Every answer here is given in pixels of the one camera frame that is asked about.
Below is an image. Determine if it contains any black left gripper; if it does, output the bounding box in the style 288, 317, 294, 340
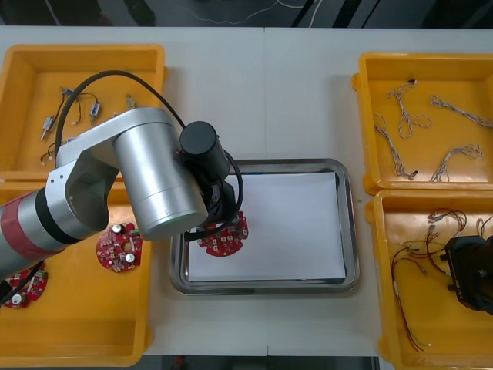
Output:
185, 176, 241, 243

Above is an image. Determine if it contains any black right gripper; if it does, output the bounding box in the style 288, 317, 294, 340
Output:
441, 236, 493, 314

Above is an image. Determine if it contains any round red circuit board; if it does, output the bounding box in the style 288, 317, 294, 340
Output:
195, 210, 250, 258
96, 222, 144, 274
0, 261, 51, 310

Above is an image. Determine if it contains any yellow-orange plastic bin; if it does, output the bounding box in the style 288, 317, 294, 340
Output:
351, 52, 493, 194
364, 188, 493, 370
0, 179, 156, 368
0, 43, 167, 183

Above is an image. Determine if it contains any white paper sheet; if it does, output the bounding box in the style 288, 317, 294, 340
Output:
186, 171, 347, 283

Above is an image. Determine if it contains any steel tray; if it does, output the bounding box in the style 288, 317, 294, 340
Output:
168, 157, 361, 296

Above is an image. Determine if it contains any long red-black wire harness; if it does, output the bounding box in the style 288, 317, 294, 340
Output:
390, 240, 430, 352

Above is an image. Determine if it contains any green-yellow wire harness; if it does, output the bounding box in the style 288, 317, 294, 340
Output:
476, 216, 493, 238

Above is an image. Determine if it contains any thin white cable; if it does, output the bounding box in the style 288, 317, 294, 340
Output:
190, 0, 327, 24

